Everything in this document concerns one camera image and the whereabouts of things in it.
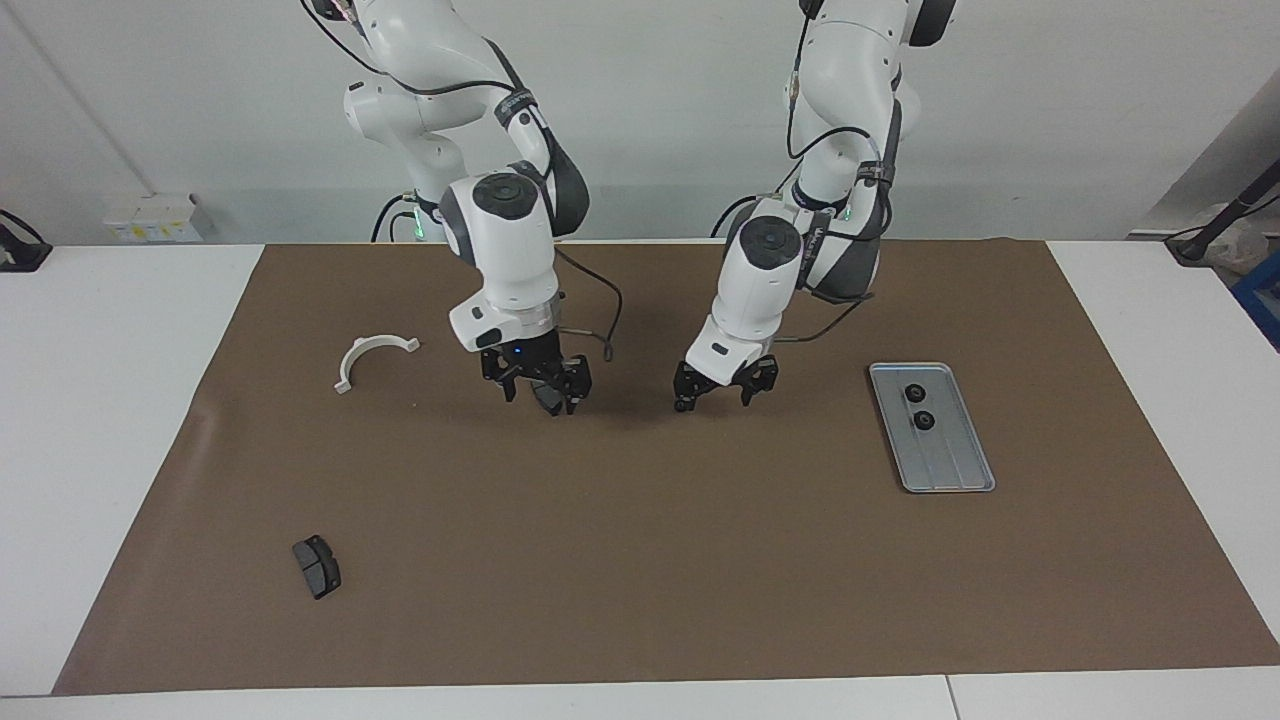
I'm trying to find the silver metal tray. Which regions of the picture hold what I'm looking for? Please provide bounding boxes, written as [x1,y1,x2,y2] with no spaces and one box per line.
[868,362,997,495]

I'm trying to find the black left arm base cable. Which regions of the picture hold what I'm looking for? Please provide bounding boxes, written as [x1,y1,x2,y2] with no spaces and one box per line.
[712,195,771,239]

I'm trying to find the black stand pole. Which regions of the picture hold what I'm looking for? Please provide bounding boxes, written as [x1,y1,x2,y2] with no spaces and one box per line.
[1165,160,1280,266]

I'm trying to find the black right arm base cable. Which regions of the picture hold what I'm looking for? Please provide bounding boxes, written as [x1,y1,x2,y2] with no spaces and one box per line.
[372,195,416,243]

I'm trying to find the brown table mat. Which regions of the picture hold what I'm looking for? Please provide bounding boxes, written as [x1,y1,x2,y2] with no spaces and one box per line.
[52,238,1280,697]

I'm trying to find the clear plastic bag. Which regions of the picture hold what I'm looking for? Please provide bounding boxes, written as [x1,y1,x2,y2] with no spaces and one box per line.
[1195,205,1271,276]

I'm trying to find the blue crate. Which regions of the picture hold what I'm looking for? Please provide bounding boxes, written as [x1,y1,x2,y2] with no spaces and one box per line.
[1232,252,1280,351]

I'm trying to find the white curved plastic bracket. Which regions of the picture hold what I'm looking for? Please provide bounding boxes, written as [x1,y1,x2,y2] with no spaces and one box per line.
[333,335,422,396]

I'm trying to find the black table clamp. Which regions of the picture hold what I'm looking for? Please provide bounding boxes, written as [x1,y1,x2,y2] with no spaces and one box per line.
[0,208,53,273]

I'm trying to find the black arm base cable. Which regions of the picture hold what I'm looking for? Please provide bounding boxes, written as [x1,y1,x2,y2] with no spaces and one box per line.
[372,195,416,243]
[712,195,771,239]

